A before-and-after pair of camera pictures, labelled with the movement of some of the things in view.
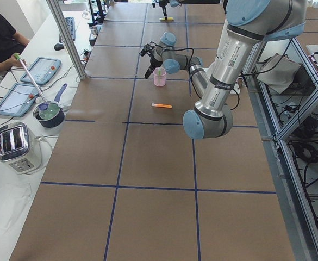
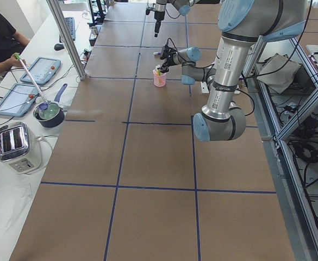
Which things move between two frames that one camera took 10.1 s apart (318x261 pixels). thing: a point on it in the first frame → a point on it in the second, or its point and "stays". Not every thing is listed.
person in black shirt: [3, 44] stays
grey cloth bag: [279, 71] stays
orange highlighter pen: [161, 105] → [159, 77]
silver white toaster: [18, 146] stays
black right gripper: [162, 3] → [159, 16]
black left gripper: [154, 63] → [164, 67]
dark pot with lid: [49, 115] stays
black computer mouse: [58, 47] stays
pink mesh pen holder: [160, 75] stays
